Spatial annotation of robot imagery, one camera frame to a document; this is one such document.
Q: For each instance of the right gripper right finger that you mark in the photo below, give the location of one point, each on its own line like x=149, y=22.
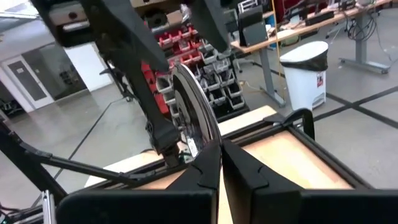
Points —
x=248, y=193

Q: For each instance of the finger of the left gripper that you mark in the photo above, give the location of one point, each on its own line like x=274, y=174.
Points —
x=130, y=31
x=208, y=21

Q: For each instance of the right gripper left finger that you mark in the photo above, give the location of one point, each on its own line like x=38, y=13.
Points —
x=208, y=174

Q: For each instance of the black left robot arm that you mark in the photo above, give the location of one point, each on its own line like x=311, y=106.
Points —
x=155, y=124

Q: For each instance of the parts bin rack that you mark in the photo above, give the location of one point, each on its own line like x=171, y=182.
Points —
x=214, y=77

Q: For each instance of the grey door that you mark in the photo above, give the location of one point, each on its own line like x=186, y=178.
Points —
x=28, y=84

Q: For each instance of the wooden desk grey legs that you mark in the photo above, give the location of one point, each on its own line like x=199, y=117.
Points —
x=311, y=28

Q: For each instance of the white trash can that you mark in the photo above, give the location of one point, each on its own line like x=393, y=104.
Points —
x=306, y=77

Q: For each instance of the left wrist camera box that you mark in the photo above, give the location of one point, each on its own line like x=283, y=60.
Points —
x=66, y=17

